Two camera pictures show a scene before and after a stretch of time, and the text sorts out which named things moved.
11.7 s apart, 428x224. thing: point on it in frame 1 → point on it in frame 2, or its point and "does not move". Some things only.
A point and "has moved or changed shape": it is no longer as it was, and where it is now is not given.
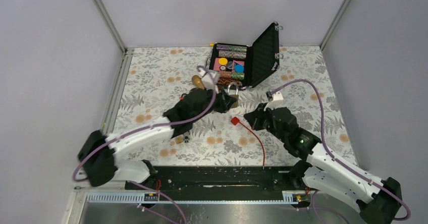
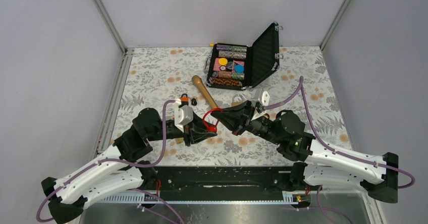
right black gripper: (254, 118) → (232, 116)
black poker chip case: (247, 65) does not move
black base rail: (218, 178) does not move
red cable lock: (235, 121) → (210, 128)
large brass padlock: (235, 104) has moved or changed shape
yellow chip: (223, 61) does not move
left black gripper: (225, 102) → (191, 135)
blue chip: (239, 68) does not move
